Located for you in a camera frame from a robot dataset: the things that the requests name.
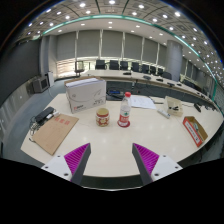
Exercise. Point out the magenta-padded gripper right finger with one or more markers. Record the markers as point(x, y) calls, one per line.
point(146, 159)

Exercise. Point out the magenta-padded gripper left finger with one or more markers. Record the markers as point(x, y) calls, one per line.
point(77, 159)

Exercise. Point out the clear red-capped water bottle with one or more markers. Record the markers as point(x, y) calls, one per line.
point(125, 111)

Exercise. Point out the brown kraft paper envelope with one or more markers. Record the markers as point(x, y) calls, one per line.
point(55, 133)

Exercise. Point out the white remote control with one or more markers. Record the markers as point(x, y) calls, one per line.
point(163, 113)

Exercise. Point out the red flower-print mug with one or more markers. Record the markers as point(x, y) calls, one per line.
point(102, 117)

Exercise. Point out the black power adapter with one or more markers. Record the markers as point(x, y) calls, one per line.
point(44, 114)

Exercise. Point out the small red cardboard carton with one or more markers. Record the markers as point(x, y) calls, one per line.
point(195, 130)

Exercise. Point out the white printed paper sheet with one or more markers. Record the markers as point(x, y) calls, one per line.
point(142, 102)

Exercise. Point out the open white cardboard box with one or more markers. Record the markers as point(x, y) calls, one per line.
point(174, 106)

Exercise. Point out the white copy paper carton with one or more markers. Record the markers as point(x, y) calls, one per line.
point(86, 96)

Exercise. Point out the grey box monitor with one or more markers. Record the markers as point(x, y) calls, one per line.
point(40, 85)

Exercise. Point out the row of black office chairs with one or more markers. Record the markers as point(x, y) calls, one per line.
point(113, 65)

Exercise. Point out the recessed ceiling lights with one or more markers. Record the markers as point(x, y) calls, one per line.
point(82, 5)

